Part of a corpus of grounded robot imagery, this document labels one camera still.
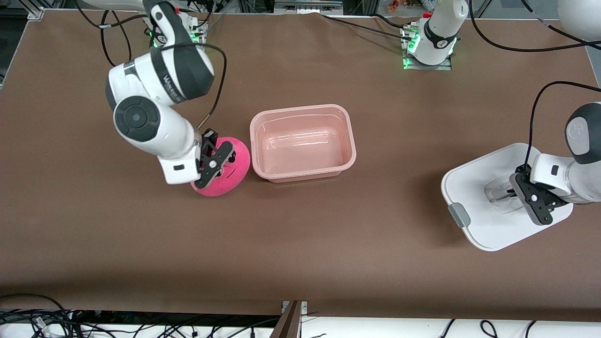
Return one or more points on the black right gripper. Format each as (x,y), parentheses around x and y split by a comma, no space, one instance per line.
(209,137)

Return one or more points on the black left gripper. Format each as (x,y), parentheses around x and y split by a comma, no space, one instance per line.
(522,171)

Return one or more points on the pink plush toy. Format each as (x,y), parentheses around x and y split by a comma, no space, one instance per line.
(239,166)

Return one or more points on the white box lid grey clips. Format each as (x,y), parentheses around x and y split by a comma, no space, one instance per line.
(479,230)

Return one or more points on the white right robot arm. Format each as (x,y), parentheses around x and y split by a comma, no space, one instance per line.
(141,117)

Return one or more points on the translucent pink plastic box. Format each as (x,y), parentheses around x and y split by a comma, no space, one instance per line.
(300,150)

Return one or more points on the small orange toy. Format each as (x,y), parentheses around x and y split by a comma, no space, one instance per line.
(393,5)

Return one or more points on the brown table mat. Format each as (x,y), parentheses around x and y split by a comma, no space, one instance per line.
(328,234)

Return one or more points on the aluminium post with bracket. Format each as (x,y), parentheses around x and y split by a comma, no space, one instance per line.
(288,324)

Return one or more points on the aluminium frame profile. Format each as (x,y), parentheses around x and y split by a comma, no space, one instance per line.
(36,14)

